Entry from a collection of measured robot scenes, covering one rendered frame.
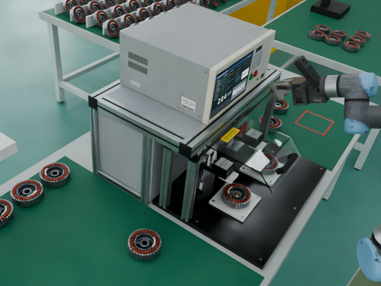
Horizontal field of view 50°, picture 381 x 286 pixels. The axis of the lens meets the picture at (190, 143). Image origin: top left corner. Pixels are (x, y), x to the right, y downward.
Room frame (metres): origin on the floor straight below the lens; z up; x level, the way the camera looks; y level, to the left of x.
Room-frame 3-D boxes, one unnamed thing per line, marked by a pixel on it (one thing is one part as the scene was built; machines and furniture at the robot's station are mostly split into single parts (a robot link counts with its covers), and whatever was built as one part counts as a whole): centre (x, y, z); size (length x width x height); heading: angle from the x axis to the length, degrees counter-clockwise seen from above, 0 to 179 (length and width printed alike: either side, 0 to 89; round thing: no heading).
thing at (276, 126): (1.69, -0.38, 0.77); 0.11 x 0.11 x 0.04
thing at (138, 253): (0.87, 0.11, 0.77); 0.11 x 0.11 x 0.04
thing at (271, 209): (1.23, -0.25, 0.76); 0.64 x 0.47 x 0.02; 150
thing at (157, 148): (1.35, -0.04, 0.92); 0.66 x 0.01 x 0.30; 150
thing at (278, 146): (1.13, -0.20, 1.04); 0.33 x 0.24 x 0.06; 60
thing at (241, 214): (1.12, -0.20, 0.78); 0.15 x 0.15 x 0.01; 60
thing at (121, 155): (1.14, 0.25, 0.91); 0.28 x 0.03 x 0.32; 60
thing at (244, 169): (1.33, -0.32, 0.78); 0.15 x 0.15 x 0.01; 60
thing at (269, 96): (1.28, -0.17, 1.03); 0.62 x 0.01 x 0.03; 150
